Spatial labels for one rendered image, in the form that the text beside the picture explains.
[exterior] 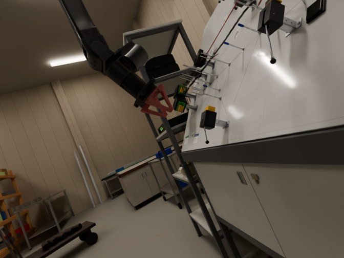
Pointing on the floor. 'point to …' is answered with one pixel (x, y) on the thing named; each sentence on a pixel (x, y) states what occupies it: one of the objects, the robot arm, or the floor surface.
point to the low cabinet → (146, 180)
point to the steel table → (47, 213)
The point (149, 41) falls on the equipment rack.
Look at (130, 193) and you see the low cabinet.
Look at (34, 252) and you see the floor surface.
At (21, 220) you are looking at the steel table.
